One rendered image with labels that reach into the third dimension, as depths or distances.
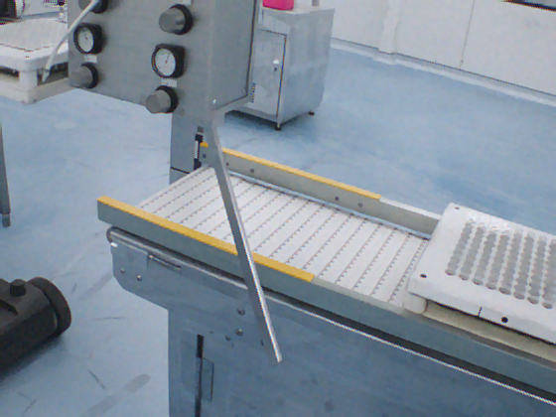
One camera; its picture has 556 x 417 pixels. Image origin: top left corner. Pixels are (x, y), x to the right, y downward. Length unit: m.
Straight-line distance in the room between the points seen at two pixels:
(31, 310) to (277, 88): 2.27
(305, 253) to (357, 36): 5.61
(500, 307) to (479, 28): 5.34
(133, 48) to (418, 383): 0.53
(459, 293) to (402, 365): 0.12
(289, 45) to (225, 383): 2.72
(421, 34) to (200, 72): 5.52
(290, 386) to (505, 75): 5.26
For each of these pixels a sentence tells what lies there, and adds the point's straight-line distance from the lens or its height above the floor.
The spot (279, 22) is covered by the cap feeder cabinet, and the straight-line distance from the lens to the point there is 3.49.
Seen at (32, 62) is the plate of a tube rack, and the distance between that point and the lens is 0.93.
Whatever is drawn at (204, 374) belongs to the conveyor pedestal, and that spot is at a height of 0.57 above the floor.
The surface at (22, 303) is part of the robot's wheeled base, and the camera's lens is 1.77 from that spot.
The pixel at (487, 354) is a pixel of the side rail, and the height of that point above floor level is 0.86.
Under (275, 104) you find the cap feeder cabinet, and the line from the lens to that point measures 3.59.
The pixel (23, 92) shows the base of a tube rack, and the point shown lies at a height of 0.99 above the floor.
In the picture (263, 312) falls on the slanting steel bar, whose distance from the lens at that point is 0.63.
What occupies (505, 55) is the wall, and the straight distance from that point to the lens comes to 5.92.
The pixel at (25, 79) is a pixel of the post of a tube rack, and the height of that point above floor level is 1.01.
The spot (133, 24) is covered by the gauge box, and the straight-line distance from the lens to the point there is 0.69.
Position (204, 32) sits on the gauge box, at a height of 1.14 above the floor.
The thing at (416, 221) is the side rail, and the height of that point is 0.85.
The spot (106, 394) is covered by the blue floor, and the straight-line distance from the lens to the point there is 1.75.
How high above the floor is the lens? 1.26
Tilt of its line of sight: 28 degrees down
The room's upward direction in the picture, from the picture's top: 7 degrees clockwise
